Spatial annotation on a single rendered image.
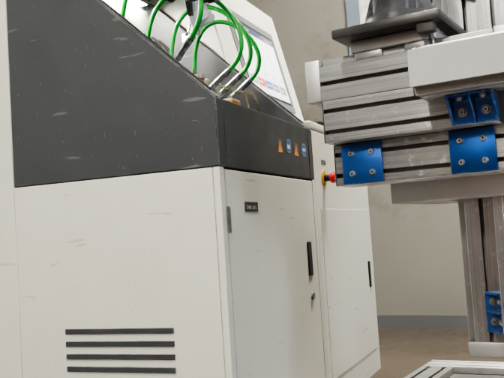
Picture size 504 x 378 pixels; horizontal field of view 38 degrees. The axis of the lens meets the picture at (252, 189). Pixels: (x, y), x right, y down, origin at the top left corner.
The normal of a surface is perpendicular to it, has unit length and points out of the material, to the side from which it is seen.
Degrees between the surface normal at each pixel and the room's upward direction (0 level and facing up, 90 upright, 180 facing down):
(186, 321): 90
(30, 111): 90
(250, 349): 90
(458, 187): 90
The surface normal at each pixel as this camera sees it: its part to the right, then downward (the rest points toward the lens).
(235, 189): 0.92, -0.08
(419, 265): -0.50, -0.02
